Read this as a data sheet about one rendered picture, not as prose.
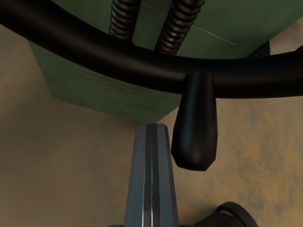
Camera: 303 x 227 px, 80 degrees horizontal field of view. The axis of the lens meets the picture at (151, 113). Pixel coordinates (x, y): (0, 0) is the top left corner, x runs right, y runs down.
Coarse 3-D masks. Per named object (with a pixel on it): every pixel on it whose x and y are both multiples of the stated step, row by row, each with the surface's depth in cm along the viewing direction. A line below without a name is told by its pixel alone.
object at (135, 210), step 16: (144, 128) 10; (144, 144) 9; (144, 160) 8; (144, 176) 7; (128, 192) 7; (144, 192) 7; (128, 208) 6; (144, 208) 6; (128, 224) 6; (144, 224) 6
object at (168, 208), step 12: (156, 132) 10; (156, 144) 9; (168, 144) 9; (156, 156) 8; (168, 156) 8; (156, 168) 8; (168, 168) 8; (156, 180) 7; (168, 180) 7; (156, 192) 7; (168, 192) 7; (156, 204) 6; (168, 204) 6; (156, 216) 6; (168, 216) 6
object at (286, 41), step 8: (296, 24) 35; (280, 32) 32; (288, 32) 33; (296, 32) 34; (272, 40) 31; (280, 40) 31; (288, 40) 32; (296, 40) 33; (264, 48) 31; (272, 48) 30; (280, 48) 31; (288, 48) 31; (296, 48) 32; (248, 56) 34; (256, 56) 32
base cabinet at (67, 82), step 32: (64, 0) 30; (96, 0) 29; (160, 0) 27; (224, 0) 25; (256, 0) 25; (288, 0) 24; (192, 32) 31; (224, 32) 30; (256, 32) 29; (64, 64) 49; (64, 96) 71; (96, 96) 65; (128, 96) 60; (160, 96) 55
